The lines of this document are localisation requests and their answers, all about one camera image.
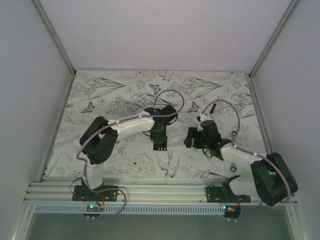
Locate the black handled screwdriver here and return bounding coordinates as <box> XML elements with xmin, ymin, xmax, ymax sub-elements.
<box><xmin>209</xmin><ymin>103</ymin><xmax>217</xmax><ymax>114</ymax></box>

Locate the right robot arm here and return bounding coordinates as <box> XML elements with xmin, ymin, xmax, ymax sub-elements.
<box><xmin>184</xmin><ymin>119</ymin><xmax>299</xmax><ymax>207</ymax></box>

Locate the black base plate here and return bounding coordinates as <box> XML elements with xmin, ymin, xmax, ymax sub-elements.
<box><xmin>205</xmin><ymin>185</ymin><xmax>251</xmax><ymax>204</ymax></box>
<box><xmin>72</xmin><ymin>185</ymin><xmax>118</xmax><ymax>202</ymax></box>

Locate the black fuse box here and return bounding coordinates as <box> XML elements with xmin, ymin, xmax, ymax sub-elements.
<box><xmin>153</xmin><ymin>142</ymin><xmax>167</xmax><ymax>152</ymax></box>

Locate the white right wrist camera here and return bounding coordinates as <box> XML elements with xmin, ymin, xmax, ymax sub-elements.
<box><xmin>196</xmin><ymin>113</ymin><xmax>211</xmax><ymax>123</ymax></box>

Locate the left controller board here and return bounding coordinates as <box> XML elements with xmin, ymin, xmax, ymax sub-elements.
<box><xmin>83</xmin><ymin>204</ymin><xmax>104</xmax><ymax>220</ymax></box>

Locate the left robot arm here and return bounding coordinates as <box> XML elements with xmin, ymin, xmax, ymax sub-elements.
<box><xmin>76</xmin><ymin>104</ymin><xmax>178</xmax><ymax>201</ymax></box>

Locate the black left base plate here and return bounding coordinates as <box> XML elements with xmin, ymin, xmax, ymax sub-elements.
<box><xmin>72</xmin><ymin>185</ymin><xmax>118</xmax><ymax>202</ymax></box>

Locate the right controller board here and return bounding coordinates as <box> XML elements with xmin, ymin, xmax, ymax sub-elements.
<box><xmin>223</xmin><ymin>205</ymin><xmax>242</xmax><ymax>222</ymax></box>

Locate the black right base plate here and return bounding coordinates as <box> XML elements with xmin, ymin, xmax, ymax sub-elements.
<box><xmin>205</xmin><ymin>185</ymin><xmax>251</xmax><ymax>204</ymax></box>

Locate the silver ratchet wrench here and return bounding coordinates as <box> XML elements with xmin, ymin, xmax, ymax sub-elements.
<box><xmin>229</xmin><ymin>130</ymin><xmax>238</xmax><ymax>173</ymax></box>

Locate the slotted cable duct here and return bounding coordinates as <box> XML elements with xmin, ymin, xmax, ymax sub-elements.
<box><xmin>34</xmin><ymin>203</ymin><xmax>225</xmax><ymax>216</ymax></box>

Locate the controller board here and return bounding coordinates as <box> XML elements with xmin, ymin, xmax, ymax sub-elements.
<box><xmin>223</xmin><ymin>205</ymin><xmax>242</xmax><ymax>222</ymax></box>
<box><xmin>83</xmin><ymin>204</ymin><xmax>104</xmax><ymax>220</ymax></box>

